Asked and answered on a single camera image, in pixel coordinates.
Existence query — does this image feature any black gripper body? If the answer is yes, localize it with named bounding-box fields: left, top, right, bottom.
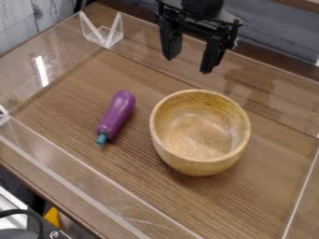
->
left=156, top=0, right=243, bottom=49

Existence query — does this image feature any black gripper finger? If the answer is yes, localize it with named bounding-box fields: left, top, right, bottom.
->
left=199, top=35, right=226, bottom=74
left=159, top=16, right=182, bottom=61

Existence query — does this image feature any purple toy eggplant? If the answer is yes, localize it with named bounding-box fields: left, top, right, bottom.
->
left=96, top=91, right=136, bottom=146

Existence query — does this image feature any brown wooden bowl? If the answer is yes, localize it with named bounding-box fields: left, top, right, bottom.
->
left=150, top=89, right=252, bottom=176

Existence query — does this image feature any yellow object under table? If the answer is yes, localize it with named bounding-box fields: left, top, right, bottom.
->
left=44, top=207, right=62, bottom=227

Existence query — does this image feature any clear acrylic corner bracket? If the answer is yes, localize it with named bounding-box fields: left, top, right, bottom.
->
left=79, top=12, right=123, bottom=49

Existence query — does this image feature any clear acrylic tray wall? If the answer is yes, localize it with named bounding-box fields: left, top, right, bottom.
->
left=0, top=105, right=202, bottom=239

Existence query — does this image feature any black cable bottom left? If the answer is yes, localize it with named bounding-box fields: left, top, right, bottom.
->
left=0, top=208, right=47, bottom=239

